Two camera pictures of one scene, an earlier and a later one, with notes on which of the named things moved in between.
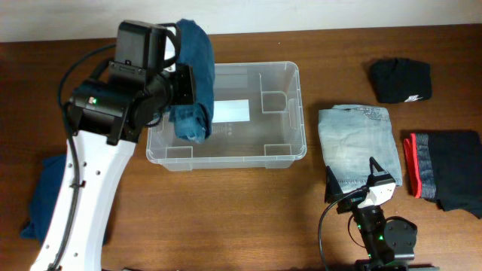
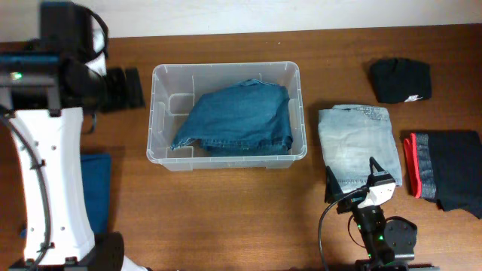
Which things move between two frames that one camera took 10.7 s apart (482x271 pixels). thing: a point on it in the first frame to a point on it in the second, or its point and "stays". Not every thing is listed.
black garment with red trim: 446,167 stays
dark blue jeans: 193,121 to 249,118
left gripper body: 184,84 to 126,89
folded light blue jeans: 352,135 stays
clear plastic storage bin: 258,122 stays
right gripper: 332,190 stays
